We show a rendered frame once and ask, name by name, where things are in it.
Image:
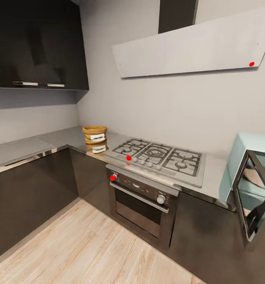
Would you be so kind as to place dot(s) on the cabinet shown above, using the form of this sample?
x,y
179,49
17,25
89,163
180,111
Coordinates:
x,y
41,45

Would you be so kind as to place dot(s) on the range hood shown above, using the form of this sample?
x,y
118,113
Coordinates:
x,y
234,41

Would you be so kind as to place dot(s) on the drop in sink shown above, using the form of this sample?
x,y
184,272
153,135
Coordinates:
x,y
23,148

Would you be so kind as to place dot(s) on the oven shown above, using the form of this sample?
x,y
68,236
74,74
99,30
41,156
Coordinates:
x,y
146,206

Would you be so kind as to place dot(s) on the microwave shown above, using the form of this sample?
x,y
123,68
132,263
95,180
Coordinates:
x,y
247,171

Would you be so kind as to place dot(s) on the popcorn bag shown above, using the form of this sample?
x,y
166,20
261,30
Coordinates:
x,y
95,134

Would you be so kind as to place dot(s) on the burner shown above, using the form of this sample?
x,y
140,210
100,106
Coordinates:
x,y
179,163

